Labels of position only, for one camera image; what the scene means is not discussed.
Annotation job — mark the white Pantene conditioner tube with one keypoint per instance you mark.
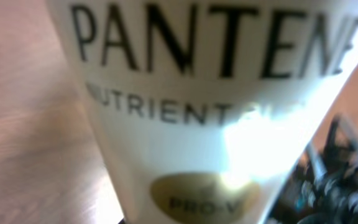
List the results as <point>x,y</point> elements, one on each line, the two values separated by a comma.
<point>202,108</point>

